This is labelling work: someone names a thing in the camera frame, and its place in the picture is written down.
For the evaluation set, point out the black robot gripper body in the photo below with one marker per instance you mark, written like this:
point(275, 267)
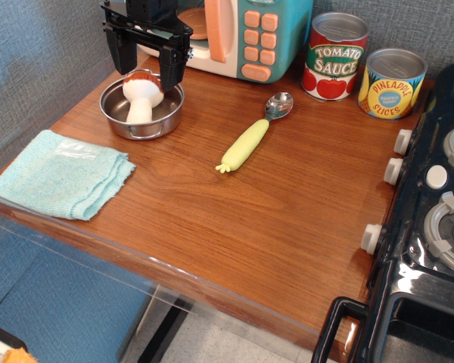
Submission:
point(153, 24)

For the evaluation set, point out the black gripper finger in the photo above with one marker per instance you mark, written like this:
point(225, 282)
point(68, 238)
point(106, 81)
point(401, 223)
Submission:
point(172, 66)
point(122, 50)

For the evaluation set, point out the light blue cloth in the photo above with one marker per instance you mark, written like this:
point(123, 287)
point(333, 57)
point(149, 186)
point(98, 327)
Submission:
point(64, 177)

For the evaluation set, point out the orange microwave turntable plate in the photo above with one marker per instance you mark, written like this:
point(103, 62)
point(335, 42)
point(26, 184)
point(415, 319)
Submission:
point(195, 18)

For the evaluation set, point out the plush white brown mushroom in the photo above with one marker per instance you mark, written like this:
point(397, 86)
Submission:
point(143, 91)

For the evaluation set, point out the stainless steel pan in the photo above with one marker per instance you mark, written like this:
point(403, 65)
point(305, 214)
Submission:
point(166, 116)

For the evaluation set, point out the teal toy microwave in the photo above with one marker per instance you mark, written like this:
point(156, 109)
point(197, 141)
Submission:
point(251, 40)

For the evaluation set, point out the tomato sauce can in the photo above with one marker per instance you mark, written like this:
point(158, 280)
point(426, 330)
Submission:
point(337, 42)

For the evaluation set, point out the pineapple slices can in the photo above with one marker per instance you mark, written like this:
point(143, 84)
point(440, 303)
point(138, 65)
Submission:
point(391, 82)

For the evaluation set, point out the white stove knob upper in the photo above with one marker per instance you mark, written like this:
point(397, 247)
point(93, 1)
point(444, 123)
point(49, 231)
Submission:
point(402, 141)

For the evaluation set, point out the white stove knob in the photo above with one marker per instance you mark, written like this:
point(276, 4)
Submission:
point(402, 141)
point(370, 238)
point(392, 171)

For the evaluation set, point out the white stove knob middle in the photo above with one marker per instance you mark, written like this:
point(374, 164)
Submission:
point(392, 171)

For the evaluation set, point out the white stove knob lower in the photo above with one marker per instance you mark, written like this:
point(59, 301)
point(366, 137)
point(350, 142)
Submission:
point(370, 238)

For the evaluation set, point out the white round stove button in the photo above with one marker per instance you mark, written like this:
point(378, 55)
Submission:
point(436, 177)

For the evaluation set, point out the grey stove burner lower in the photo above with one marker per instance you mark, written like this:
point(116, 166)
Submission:
point(439, 230)

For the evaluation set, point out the orange object bottom left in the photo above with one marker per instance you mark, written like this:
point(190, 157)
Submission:
point(18, 356)

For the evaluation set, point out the black toy stove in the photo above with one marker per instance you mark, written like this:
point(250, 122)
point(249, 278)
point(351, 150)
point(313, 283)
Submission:
point(409, 313)

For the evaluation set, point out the spoon with yellow-green handle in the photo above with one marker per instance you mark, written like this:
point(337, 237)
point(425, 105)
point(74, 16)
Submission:
point(278, 106)

